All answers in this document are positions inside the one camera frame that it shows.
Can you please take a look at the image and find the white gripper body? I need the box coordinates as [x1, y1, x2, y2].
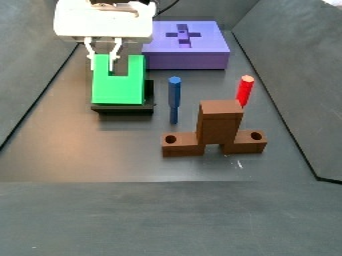
[53, 0, 156, 41]

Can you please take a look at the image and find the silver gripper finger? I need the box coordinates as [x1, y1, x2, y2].
[109, 38, 123, 71]
[83, 37, 96, 70]

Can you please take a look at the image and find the green U-shaped block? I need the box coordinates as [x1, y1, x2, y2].
[91, 54, 145, 105]

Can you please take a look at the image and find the purple board with cross slot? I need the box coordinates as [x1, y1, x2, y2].
[141, 21, 230, 70]

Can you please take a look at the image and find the blue peg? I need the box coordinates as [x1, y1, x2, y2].
[168, 76, 181, 124]

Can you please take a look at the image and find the red peg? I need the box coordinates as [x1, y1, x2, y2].
[235, 75, 255, 107]

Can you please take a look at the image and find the brown T-shaped block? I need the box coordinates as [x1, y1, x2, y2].
[161, 100, 267, 157]

